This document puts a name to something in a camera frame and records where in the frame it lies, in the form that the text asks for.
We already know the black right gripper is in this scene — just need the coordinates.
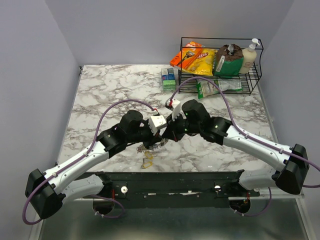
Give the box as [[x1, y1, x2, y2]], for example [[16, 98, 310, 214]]
[[161, 111, 202, 142]]

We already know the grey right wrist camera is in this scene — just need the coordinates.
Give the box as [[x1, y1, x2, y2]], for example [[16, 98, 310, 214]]
[[165, 98, 182, 121]]

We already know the black mounting base rail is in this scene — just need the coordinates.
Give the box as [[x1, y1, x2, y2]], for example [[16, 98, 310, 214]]
[[95, 170, 260, 209]]

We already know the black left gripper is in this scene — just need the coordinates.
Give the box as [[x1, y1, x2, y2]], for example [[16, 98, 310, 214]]
[[126, 120, 163, 150]]

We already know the black wire rack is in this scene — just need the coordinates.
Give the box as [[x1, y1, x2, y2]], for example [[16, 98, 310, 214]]
[[174, 37, 264, 94]]

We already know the green sponge pack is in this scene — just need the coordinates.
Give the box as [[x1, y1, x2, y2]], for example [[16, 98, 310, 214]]
[[161, 68, 176, 91]]

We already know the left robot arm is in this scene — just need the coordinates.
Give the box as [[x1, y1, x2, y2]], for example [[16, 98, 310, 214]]
[[25, 110, 167, 220]]

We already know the cream lotion pump bottle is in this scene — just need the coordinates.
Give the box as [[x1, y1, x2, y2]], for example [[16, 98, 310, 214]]
[[239, 38, 260, 74]]

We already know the green white snack bag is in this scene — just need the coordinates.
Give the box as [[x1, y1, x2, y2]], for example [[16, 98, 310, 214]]
[[196, 78, 243, 99]]

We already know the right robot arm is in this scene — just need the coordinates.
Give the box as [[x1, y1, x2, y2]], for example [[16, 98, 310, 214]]
[[162, 99, 310, 196]]

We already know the brown green coffee bag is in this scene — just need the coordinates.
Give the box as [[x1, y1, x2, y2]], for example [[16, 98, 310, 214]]
[[214, 44, 244, 79]]

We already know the yellow chips bag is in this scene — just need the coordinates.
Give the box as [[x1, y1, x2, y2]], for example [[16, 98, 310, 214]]
[[185, 48, 217, 76]]

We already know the orange razor package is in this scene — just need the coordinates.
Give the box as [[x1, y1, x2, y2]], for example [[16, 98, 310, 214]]
[[169, 41, 204, 73]]

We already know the yellow key tag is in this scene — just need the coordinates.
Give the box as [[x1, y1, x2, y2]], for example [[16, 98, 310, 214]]
[[140, 160, 153, 170], [144, 151, 154, 160]]

